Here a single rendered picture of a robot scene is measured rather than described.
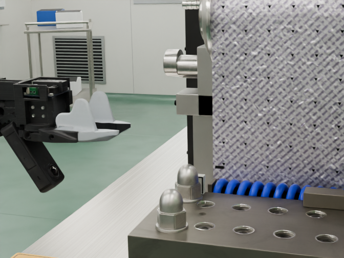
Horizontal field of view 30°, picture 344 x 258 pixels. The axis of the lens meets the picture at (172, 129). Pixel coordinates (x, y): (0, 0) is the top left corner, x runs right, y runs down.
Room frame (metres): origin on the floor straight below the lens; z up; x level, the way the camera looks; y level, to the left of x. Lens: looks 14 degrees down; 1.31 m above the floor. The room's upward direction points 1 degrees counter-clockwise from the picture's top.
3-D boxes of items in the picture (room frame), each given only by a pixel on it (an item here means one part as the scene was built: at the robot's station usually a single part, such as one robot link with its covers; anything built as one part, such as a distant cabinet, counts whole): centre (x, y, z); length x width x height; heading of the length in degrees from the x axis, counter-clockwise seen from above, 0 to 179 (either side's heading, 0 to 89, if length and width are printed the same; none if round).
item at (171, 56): (0.95, 0.00, 1.18); 0.04 x 0.02 x 0.04; 161
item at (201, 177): (0.79, -0.03, 1.04); 0.02 x 0.01 x 0.02; 71
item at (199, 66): (0.93, -0.04, 1.05); 0.06 x 0.05 x 0.31; 71
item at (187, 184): (0.77, -0.02, 1.05); 0.04 x 0.04 x 0.04
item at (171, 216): (0.67, 0.00, 1.05); 0.04 x 0.04 x 0.04
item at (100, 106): (0.91, 0.10, 1.11); 0.09 x 0.03 x 0.06; 80
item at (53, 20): (5.64, 0.94, 0.51); 0.91 x 0.58 x 1.02; 5
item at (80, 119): (0.86, 0.12, 1.11); 0.09 x 0.03 x 0.06; 62
